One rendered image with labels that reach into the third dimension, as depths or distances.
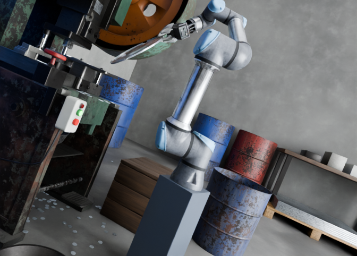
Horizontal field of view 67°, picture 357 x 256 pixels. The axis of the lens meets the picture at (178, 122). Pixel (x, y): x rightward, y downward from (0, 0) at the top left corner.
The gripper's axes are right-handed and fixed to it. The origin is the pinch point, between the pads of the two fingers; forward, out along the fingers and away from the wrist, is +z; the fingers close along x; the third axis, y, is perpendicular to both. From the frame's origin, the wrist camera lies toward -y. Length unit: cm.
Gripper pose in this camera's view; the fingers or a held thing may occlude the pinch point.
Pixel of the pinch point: (158, 37)
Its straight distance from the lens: 142.4
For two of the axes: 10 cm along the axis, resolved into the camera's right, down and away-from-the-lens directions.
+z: -7.7, 4.6, -4.4
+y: 5.9, 2.6, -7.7
